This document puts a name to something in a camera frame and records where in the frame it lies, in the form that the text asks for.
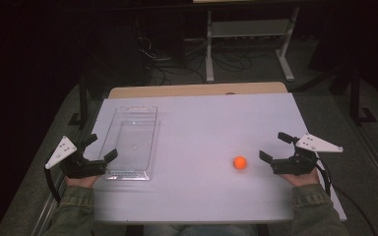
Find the person's right hand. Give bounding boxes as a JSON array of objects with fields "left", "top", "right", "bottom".
[{"left": 280, "top": 167, "right": 321, "bottom": 188}]

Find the black cable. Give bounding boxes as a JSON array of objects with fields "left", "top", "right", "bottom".
[
  {"left": 43, "top": 166, "right": 62, "bottom": 205},
  {"left": 314, "top": 156, "right": 378, "bottom": 236}
]

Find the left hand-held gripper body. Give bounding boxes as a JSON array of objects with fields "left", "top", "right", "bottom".
[{"left": 44, "top": 136, "right": 109, "bottom": 180}]

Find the clear plastic container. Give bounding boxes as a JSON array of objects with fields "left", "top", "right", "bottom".
[{"left": 97, "top": 104, "right": 161, "bottom": 182}]

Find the grey metal table frame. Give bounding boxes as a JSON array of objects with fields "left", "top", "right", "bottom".
[{"left": 204, "top": 6, "right": 301, "bottom": 84}]

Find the tangle of floor cables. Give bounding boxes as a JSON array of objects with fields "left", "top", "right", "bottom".
[{"left": 137, "top": 34, "right": 254, "bottom": 87}]

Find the orange ball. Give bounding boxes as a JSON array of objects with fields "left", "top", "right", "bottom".
[{"left": 232, "top": 155, "right": 248, "bottom": 171}]

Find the black metal stand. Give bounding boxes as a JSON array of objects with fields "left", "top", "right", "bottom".
[
  {"left": 68, "top": 74, "right": 91, "bottom": 130},
  {"left": 347, "top": 63, "right": 378, "bottom": 128}
]

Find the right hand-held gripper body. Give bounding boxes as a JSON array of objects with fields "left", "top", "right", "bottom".
[{"left": 270, "top": 133, "right": 345, "bottom": 176}]

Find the person's left hand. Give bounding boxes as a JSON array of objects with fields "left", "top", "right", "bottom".
[{"left": 64, "top": 175, "right": 101, "bottom": 190}]

